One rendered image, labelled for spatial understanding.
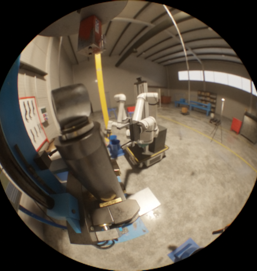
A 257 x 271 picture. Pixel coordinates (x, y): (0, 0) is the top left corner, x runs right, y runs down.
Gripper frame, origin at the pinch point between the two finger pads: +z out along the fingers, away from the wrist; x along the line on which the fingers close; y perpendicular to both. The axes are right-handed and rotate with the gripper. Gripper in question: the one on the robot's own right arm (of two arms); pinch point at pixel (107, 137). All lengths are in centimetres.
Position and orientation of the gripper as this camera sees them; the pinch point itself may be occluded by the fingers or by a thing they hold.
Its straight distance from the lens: 171.4
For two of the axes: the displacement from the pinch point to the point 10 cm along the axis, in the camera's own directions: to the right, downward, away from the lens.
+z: -1.8, 9.7, 1.7
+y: 8.2, 0.6, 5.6
